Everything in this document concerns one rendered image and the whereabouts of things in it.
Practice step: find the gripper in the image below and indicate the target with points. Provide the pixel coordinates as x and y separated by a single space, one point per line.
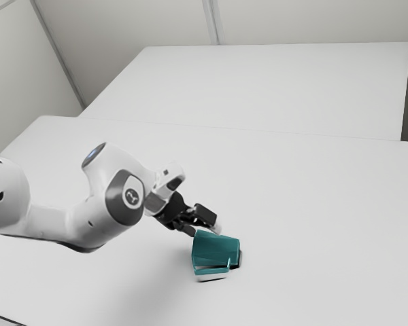
173 208

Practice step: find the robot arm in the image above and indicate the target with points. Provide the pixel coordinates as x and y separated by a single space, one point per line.
54 210

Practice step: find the teal faceted mug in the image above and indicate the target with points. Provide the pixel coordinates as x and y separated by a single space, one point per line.
215 251

